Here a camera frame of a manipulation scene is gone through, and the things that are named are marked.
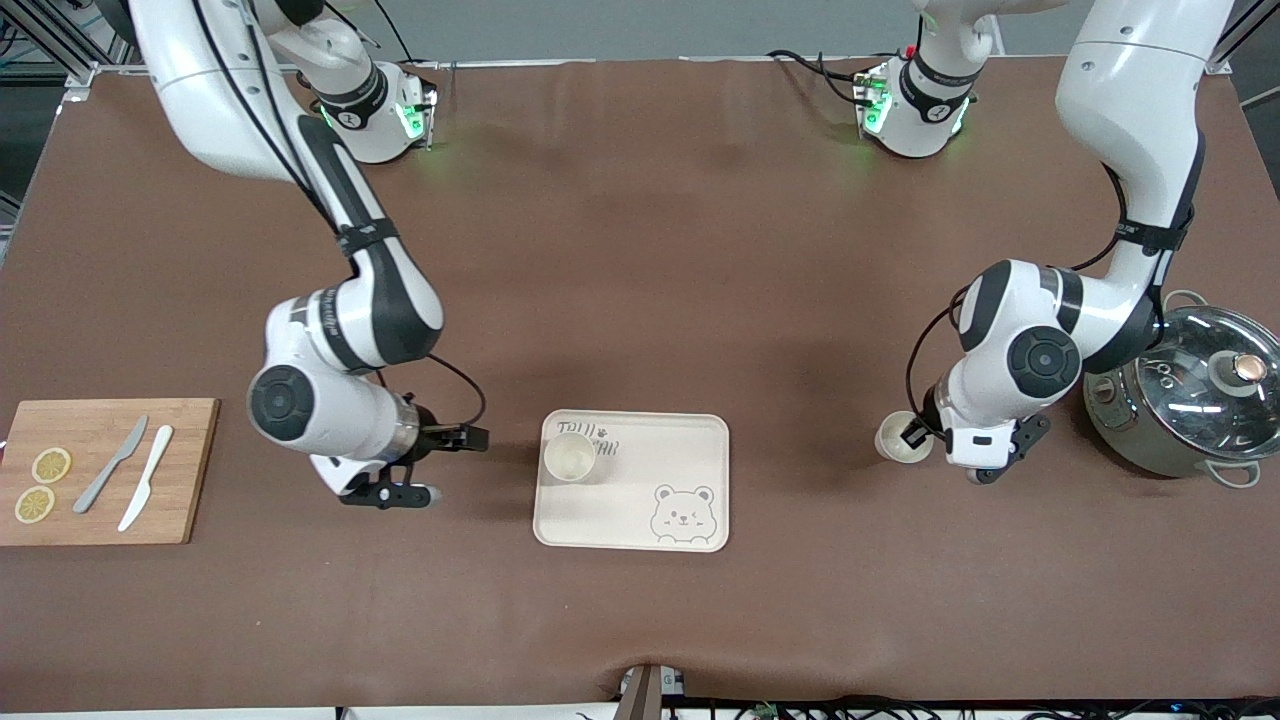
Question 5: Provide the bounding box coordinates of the white IKEA cup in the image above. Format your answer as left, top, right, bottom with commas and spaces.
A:
874, 410, 934, 466
543, 431, 597, 483

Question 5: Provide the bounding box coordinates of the cream tray with bear print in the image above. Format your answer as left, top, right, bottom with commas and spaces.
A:
533, 410, 731, 553

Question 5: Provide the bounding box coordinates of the grey-green cooking pot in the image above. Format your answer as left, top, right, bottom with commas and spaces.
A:
1083, 290, 1280, 489

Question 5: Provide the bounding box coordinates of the wooden cutting board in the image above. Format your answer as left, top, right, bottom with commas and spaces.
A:
0, 398, 220, 547

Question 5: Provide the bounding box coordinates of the glass pot lid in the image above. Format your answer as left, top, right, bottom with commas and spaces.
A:
1137, 307, 1280, 461

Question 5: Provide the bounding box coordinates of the brown table mat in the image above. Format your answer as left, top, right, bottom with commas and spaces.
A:
0, 55, 1280, 713

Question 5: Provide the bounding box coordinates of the white plastic knife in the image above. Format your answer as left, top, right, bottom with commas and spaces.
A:
117, 424, 175, 533

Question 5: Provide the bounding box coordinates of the grey plastic knife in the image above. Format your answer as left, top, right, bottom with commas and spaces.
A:
72, 414, 150, 515

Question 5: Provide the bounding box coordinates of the grey metal post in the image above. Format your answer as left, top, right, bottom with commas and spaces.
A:
618, 663, 687, 720

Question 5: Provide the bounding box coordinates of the black base cable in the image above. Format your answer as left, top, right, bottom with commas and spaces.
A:
370, 0, 441, 69
767, 48, 871, 106

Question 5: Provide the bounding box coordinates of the aluminium frame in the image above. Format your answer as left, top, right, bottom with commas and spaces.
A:
0, 0, 131, 91

